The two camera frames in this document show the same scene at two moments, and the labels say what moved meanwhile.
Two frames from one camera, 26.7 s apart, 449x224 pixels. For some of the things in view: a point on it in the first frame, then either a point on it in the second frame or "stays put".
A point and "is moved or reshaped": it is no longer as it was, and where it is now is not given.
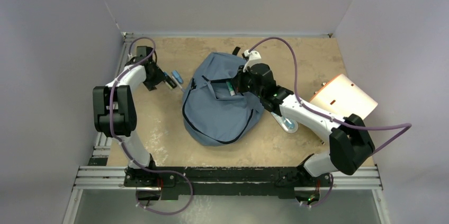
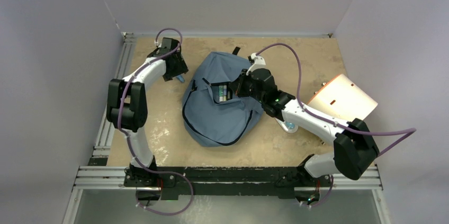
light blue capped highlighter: x=177 y=75 stays put
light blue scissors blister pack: x=289 y=125 stays put
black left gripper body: x=154 y=80 to x=179 y=68
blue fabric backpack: x=210 y=114 stays put
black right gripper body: x=244 y=84 stays put
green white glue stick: x=231 y=89 is moved or reshaped
